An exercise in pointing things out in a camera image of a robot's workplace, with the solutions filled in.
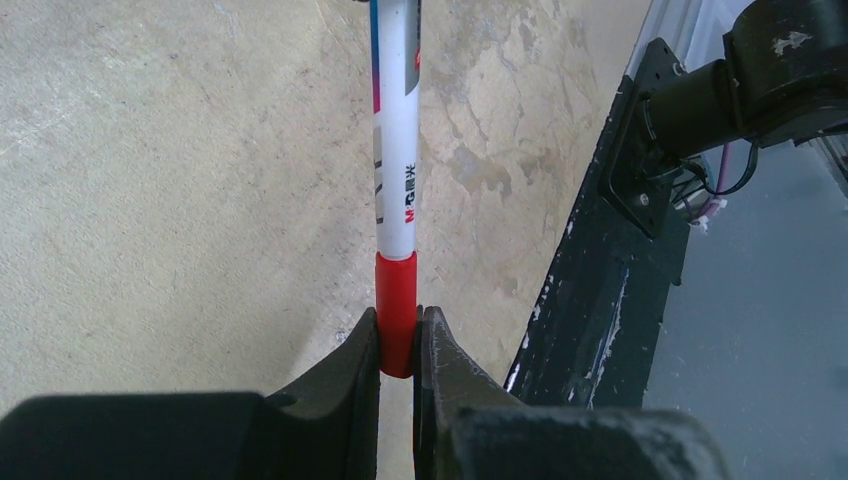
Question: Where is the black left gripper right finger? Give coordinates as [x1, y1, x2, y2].
[413, 307, 729, 479]

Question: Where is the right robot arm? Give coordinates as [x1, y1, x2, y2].
[640, 0, 847, 158]

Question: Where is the red-capped white marker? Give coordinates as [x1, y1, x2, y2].
[369, 0, 421, 261]

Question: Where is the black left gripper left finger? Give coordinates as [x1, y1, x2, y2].
[1, 309, 380, 479]

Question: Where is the red marker cap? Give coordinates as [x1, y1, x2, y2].
[375, 252, 418, 379]

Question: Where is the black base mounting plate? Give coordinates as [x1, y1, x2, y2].
[504, 38, 689, 408]

